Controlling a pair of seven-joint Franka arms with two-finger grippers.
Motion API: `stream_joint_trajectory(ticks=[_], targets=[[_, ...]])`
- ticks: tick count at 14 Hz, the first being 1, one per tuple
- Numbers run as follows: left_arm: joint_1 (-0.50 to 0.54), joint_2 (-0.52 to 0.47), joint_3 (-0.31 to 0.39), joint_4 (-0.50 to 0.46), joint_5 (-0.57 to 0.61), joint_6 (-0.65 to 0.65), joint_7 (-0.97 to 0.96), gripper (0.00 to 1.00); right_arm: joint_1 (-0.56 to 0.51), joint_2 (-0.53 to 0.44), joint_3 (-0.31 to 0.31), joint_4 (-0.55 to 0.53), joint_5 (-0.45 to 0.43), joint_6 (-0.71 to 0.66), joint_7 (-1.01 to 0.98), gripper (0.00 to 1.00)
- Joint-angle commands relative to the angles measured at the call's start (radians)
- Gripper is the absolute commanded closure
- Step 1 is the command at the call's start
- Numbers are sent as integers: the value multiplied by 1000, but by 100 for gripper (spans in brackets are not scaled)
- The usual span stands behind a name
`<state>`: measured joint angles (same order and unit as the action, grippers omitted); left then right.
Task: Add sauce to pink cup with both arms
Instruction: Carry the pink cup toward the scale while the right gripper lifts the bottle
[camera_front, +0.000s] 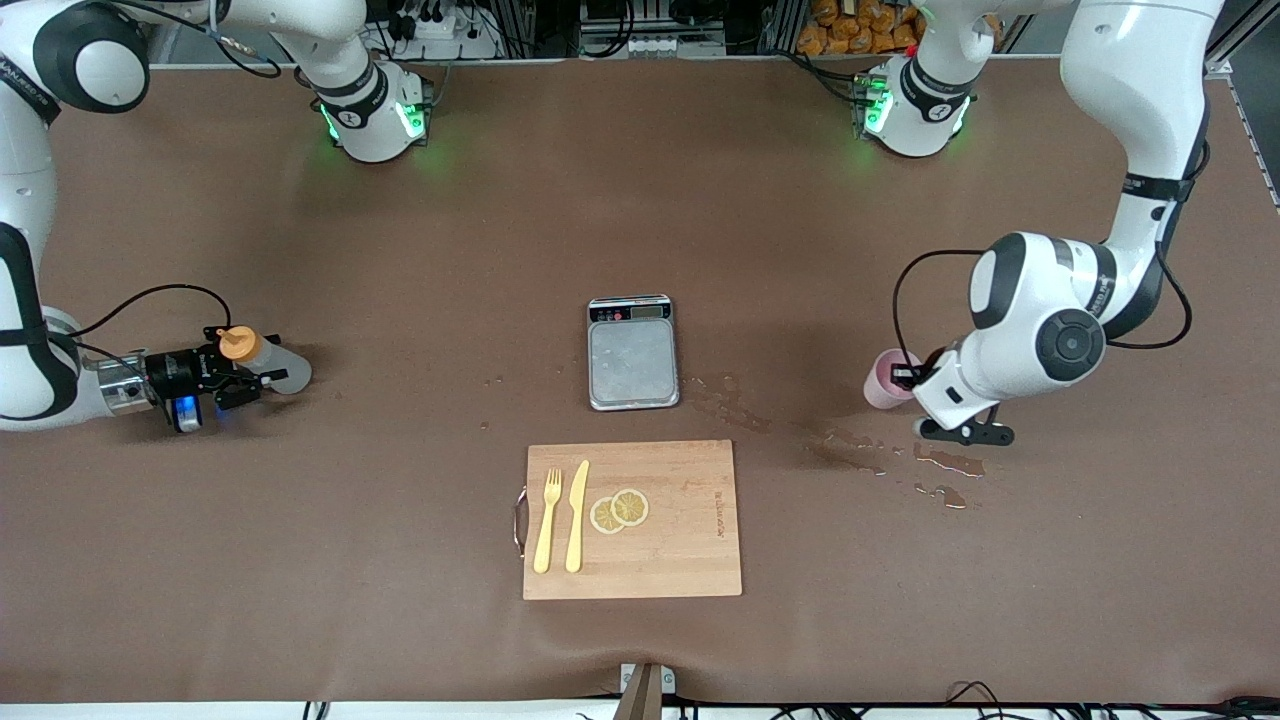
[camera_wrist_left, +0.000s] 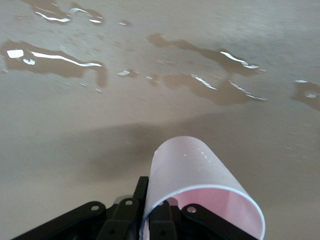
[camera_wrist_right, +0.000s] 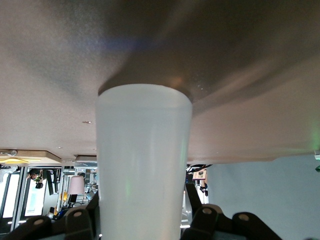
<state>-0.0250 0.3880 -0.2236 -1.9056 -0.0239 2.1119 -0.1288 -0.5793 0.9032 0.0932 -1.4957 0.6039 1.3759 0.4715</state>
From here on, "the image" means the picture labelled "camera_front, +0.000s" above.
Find yellow plastic fork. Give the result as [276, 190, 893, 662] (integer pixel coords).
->
[533, 468, 563, 575]

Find wooden cutting board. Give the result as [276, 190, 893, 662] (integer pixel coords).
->
[513, 440, 744, 601]

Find pink plastic cup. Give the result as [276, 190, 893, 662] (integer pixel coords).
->
[864, 348, 923, 411]

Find yellow plastic knife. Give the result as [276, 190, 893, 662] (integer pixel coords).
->
[565, 460, 591, 574]

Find pile of orange packets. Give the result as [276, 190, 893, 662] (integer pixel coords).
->
[797, 0, 926, 56]

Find silver digital kitchen scale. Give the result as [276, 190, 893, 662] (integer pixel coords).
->
[586, 294, 682, 412]

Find white power strip black plugs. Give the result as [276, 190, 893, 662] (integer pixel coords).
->
[385, 0, 501, 61]

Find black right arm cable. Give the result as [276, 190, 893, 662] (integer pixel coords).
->
[70, 0, 283, 347]

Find aluminium frame profile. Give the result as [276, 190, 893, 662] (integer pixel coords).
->
[1205, 0, 1280, 213]

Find translucent sauce bottle orange cap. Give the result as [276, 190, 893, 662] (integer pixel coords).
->
[218, 327, 313, 396]

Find metal mount bracket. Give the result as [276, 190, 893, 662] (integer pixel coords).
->
[618, 662, 678, 720]

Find white labelled device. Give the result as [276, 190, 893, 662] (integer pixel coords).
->
[580, 28, 728, 59]

